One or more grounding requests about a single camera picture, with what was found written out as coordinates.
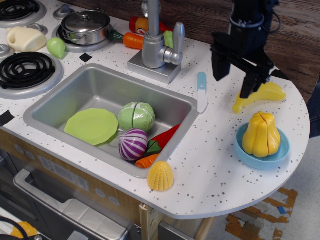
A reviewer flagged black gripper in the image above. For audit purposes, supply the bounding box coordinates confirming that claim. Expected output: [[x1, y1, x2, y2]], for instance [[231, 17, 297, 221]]
[[211, 17, 274, 99]]

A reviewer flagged yellow toy banana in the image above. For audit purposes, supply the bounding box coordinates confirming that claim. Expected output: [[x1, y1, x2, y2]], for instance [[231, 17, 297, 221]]
[[232, 82, 287, 114]]

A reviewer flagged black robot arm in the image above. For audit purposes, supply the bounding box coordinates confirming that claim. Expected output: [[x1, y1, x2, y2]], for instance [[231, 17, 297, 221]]
[[211, 0, 279, 99]]

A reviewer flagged green toy plate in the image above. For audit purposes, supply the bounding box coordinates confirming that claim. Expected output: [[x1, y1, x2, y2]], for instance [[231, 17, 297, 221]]
[[64, 108, 119, 146]]

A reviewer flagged blue white toy knife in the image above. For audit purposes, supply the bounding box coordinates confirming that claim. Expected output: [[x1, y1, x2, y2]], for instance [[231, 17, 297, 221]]
[[197, 72, 208, 114]]

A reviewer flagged yellow toy squash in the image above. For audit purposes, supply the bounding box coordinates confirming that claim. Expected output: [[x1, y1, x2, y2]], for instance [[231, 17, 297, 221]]
[[242, 111, 281, 158]]

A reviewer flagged silver toy faucet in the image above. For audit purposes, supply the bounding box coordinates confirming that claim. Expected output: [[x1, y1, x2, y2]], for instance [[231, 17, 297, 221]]
[[127, 0, 186, 84]]

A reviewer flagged light green toy behind faucet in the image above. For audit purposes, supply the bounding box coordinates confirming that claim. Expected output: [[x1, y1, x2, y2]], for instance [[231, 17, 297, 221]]
[[163, 30, 174, 49]]

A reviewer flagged light blue toy bowl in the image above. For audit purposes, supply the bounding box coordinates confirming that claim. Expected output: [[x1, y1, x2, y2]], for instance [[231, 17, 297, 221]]
[[234, 123, 291, 170]]

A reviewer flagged red toy chili pepper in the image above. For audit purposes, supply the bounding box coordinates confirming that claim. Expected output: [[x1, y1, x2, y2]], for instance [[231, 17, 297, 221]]
[[145, 124, 181, 155]]

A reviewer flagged red orange toy bottle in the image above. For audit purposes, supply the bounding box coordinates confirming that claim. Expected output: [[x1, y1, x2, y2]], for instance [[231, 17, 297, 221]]
[[129, 16, 173, 35]]

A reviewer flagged orange toy carrot on counter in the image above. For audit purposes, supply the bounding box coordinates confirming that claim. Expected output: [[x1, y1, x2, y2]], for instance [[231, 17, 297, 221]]
[[109, 30, 144, 50]]

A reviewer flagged green toy cabbage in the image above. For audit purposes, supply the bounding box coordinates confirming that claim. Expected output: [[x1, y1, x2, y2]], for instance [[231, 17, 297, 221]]
[[118, 102, 156, 132]]

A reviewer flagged purple toy onion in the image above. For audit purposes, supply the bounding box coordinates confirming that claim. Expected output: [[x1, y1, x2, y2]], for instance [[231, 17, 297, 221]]
[[118, 128, 148, 161]]

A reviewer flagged orange toy carrot in sink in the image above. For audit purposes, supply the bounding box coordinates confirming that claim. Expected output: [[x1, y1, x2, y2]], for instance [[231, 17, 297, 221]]
[[135, 153, 160, 169]]

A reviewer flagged yellow toy corn piece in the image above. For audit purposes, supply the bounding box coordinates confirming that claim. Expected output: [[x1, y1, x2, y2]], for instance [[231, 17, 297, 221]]
[[147, 161, 174, 192]]

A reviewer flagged steel pot with lid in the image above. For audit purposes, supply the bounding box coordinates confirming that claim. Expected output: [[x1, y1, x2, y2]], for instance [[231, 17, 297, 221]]
[[61, 10, 111, 46]]

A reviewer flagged silver sink basin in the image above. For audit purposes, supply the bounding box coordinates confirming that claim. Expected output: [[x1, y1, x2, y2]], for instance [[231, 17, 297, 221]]
[[23, 64, 198, 178]]

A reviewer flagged light green toy pear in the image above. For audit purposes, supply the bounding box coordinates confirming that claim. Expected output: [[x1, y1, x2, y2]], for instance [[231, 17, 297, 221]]
[[46, 37, 66, 59]]

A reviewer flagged grey stove knob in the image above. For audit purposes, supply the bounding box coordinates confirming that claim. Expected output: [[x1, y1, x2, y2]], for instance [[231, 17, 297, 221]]
[[53, 4, 75, 21]]

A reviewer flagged front black stove burner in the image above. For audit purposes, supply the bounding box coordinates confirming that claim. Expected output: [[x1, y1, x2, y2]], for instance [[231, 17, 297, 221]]
[[0, 52, 64, 100]]

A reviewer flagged black stove burner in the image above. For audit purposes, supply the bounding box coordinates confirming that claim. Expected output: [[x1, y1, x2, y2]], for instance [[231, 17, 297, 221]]
[[0, 52, 64, 100], [0, 0, 47, 29]]

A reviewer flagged cream toy jug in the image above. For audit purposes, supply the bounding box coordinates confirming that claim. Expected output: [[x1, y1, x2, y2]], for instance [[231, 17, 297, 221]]
[[6, 26, 47, 52]]

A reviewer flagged rear black stove burner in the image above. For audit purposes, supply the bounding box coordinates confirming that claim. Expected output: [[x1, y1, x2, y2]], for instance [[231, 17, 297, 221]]
[[0, 0, 47, 29]]

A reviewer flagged yellow toy below counter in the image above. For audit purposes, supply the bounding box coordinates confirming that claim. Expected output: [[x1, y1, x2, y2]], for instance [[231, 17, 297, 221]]
[[9, 221, 39, 240]]

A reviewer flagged oven door with handle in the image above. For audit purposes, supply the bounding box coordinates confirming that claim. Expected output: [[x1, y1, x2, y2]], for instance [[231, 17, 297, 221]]
[[0, 151, 142, 240]]

